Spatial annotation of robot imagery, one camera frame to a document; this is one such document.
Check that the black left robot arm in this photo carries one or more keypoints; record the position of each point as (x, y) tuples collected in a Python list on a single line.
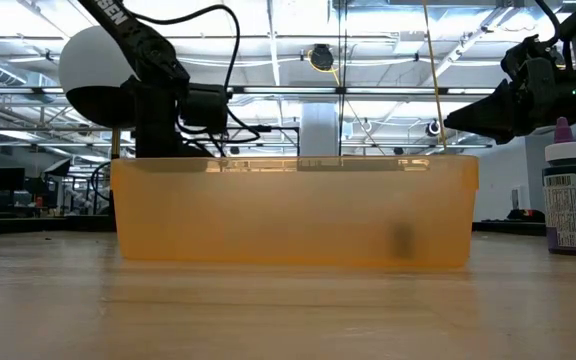
[(138, 40)]

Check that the black aluminium table frame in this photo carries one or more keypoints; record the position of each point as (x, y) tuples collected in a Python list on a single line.
[(43, 226)]

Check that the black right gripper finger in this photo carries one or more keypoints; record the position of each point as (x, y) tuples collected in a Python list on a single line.
[(493, 115)]

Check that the black computer monitor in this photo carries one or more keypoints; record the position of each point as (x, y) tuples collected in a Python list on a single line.
[(8, 179)]

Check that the large purple food coloring bottle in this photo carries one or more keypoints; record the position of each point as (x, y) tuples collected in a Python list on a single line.
[(570, 215)]

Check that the white building column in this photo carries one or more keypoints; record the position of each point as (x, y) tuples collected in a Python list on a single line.
[(320, 130)]

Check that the orange translucent plastic bin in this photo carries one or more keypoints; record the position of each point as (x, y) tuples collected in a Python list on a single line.
[(268, 215)]

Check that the white globe desk lamp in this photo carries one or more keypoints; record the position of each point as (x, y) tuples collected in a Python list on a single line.
[(88, 55)]

